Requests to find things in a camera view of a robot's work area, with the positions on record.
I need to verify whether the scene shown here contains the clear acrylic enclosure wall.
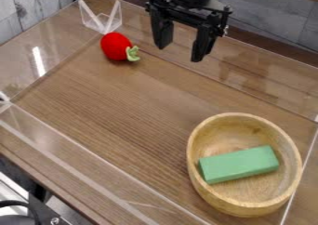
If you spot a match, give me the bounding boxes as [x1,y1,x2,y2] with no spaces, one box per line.
[0,0,318,225]

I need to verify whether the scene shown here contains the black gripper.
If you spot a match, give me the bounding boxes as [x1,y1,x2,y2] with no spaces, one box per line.
[147,0,232,62]

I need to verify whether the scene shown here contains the black equipment at bottom left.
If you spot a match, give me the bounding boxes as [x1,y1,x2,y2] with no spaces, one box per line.
[0,197,64,225]

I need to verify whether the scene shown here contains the red knitted strawberry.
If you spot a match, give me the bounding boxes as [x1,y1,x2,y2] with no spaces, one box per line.
[100,32,140,62]

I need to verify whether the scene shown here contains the wooden bowl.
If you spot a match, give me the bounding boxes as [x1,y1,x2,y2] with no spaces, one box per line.
[186,112,302,218]

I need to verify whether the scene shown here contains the green rectangular block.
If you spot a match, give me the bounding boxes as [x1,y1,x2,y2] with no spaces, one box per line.
[198,145,279,184]

